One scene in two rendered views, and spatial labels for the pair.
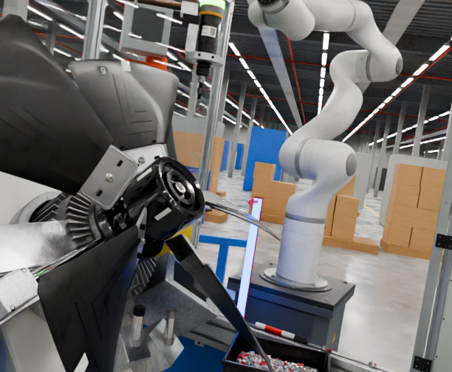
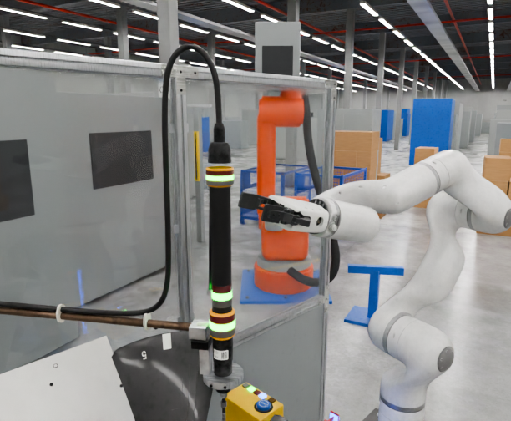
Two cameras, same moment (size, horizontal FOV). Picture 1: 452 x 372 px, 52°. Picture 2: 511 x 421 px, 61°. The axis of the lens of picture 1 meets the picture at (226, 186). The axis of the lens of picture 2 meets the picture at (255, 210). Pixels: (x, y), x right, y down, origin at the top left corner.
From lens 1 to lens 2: 0.67 m
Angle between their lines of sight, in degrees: 19
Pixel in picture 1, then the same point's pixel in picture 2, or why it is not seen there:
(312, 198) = (404, 390)
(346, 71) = (442, 221)
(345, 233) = not seen: outside the picture
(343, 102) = (437, 271)
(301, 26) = (361, 236)
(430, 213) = not seen: outside the picture
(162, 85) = not seen: hidden behind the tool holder
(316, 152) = (403, 343)
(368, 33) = (464, 188)
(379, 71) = (483, 227)
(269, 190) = not seen: hidden behind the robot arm
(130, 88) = (169, 375)
